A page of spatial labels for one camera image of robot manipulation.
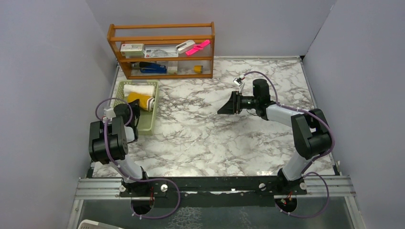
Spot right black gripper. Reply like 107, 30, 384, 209
217, 91, 258, 115

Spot brown yellow towels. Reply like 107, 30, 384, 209
127, 92, 155, 112

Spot white towel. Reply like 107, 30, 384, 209
123, 84, 156, 97

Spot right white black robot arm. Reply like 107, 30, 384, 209
217, 79, 332, 194

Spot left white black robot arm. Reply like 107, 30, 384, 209
89, 99, 150, 196

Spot green plastic basket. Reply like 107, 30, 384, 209
113, 80, 160, 135

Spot blue stapler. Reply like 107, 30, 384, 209
131, 62, 167, 73

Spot yellow small object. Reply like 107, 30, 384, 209
193, 65, 203, 74

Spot white green box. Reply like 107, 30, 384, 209
120, 43, 144, 58

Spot white small box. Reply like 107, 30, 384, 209
167, 61, 178, 75

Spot pink plastic tool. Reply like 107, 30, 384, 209
185, 40, 211, 56

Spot white flat package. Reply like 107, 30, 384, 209
144, 46, 179, 58

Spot wooden shelf rack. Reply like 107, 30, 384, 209
107, 21, 215, 80

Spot white stapler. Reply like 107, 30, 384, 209
175, 40, 195, 54

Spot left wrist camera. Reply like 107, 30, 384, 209
102, 107, 116, 122

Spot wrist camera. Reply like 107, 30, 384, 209
102, 107, 116, 122
233, 76, 245, 94

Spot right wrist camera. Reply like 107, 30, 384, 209
233, 76, 245, 94

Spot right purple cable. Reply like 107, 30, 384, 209
242, 71, 336, 219

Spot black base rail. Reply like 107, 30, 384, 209
119, 176, 307, 208

